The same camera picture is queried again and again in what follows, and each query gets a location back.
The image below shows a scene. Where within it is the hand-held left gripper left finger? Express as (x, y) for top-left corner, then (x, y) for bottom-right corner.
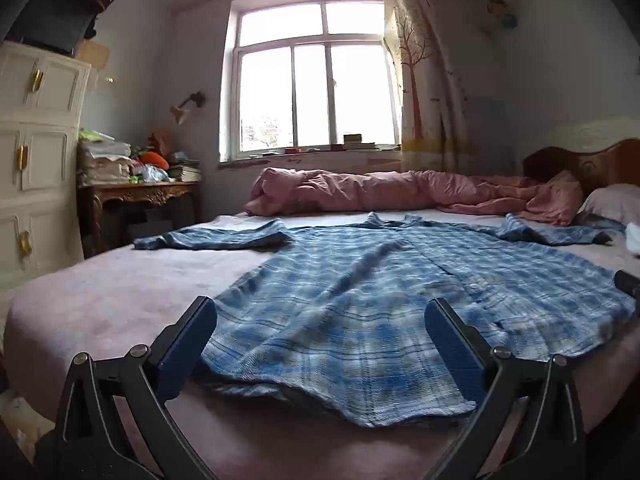
(54, 296), (218, 480)

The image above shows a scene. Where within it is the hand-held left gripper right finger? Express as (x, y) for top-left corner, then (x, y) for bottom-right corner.
(424, 298), (587, 480)

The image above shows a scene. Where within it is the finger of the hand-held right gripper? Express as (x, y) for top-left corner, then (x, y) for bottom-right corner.
(614, 270), (640, 307)

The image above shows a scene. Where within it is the blue plaid shirt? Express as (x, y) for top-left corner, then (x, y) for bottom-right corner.
(134, 212), (636, 428)

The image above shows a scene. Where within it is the blue grey pillowcase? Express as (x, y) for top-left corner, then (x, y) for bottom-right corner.
(574, 211), (626, 235)

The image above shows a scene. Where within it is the pink pillow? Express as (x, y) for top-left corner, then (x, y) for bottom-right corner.
(577, 183), (640, 226)

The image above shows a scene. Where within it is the bed with pink sheet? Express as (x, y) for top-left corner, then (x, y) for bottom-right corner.
(0, 205), (640, 480)

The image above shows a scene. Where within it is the wooden headboard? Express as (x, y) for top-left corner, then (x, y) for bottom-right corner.
(522, 139), (640, 201)

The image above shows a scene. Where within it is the carved wooden side table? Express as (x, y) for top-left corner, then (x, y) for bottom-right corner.
(77, 180), (201, 261)

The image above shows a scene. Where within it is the pink duvet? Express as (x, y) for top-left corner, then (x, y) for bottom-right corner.
(245, 167), (585, 226)

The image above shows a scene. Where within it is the stack of books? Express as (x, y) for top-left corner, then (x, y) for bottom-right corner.
(167, 152), (203, 183)

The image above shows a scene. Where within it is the clear plastic bag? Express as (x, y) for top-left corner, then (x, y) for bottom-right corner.
(131, 164), (170, 183)

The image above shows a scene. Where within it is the clutter on side table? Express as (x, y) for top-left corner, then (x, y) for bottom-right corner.
(77, 129), (133, 186)

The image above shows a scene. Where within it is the cream cabinet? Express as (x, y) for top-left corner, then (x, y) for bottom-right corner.
(0, 40), (93, 291)

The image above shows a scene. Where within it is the tree print curtain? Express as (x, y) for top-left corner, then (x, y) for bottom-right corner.
(382, 0), (478, 173)

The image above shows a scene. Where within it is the white framed window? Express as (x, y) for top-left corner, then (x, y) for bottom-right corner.
(218, 0), (403, 163)

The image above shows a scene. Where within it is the cardboard box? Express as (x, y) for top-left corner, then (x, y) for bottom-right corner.
(75, 39), (111, 68)

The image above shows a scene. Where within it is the black bag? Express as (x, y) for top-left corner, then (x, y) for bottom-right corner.
(5, 0), (115, 58)

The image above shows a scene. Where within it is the wall lamp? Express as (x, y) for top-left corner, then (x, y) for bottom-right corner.
(169, 91), (207, 126)

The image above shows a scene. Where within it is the wall decoration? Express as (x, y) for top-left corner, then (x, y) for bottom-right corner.
(482, 0), (518, 36)

